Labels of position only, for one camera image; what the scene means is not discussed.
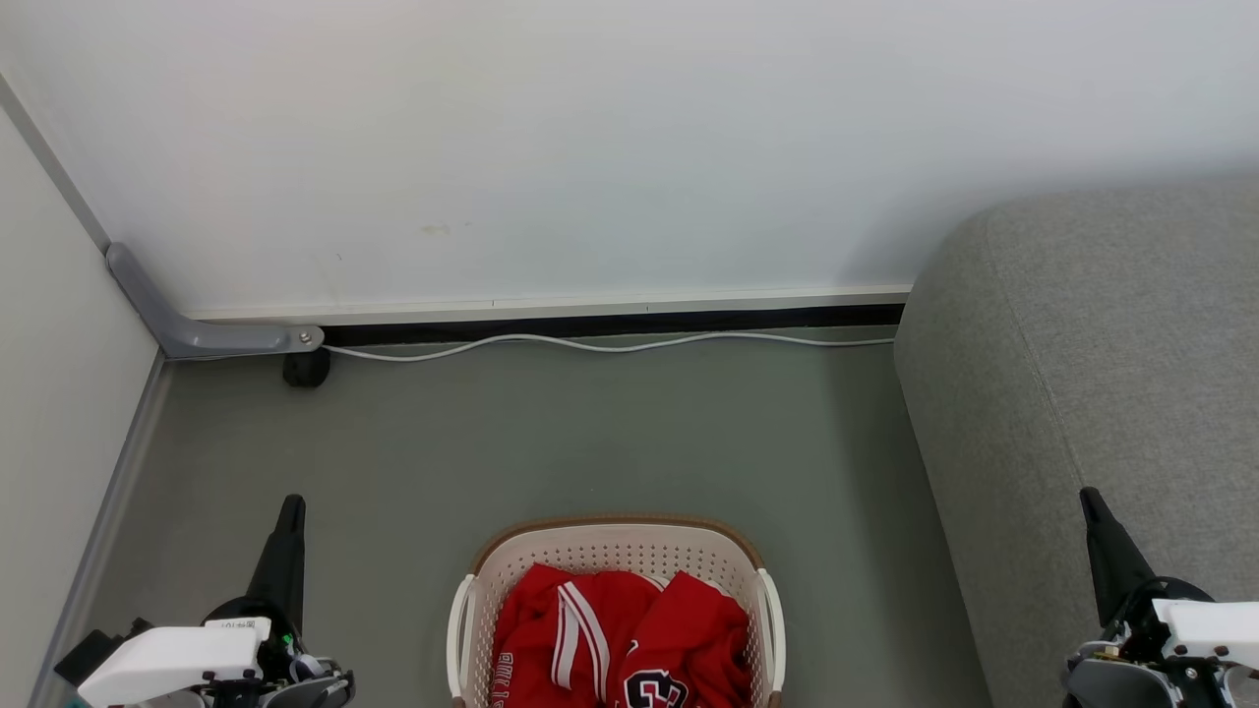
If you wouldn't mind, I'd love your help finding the cream laundry basket brown rim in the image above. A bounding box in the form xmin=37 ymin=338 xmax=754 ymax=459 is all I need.
xmin=447 ymin=513 xmax=787 ymax=708

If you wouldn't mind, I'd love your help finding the grey metal angled bracket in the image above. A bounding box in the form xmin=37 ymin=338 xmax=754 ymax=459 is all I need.
xmin=105 ymin=243 xmax=326 ymax=360

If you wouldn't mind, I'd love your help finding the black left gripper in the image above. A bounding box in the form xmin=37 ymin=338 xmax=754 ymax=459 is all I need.
xmin=202 ymin=495 xmax=307 ymax=681

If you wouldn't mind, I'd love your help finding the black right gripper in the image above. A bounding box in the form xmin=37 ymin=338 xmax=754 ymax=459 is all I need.
xmin=1079 ymin=487 xmax=1217 ymax=664

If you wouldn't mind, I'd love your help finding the grey baseboard strip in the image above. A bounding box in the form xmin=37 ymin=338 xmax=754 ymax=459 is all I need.
xmin=28 ymin=352 xmax=173 ymax=708

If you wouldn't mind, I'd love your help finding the grey fabric sofa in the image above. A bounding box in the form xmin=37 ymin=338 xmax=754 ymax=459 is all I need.
xmin=893 ymin=179 xmax=1259 ymax=708

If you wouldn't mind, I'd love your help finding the black caster wheel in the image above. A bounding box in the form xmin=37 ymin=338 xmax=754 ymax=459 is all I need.
xmin=283 ymin=349 xmax=331 ymax=388

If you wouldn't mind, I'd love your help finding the red jersey garment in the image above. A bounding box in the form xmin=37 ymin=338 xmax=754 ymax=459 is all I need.
xmin=489 ymin=562 xmax=753 ymax=708

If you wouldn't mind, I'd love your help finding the white floor cable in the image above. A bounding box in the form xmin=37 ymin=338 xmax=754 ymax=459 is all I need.
xmin=323 ymin=332 xmax=896 ymax=363

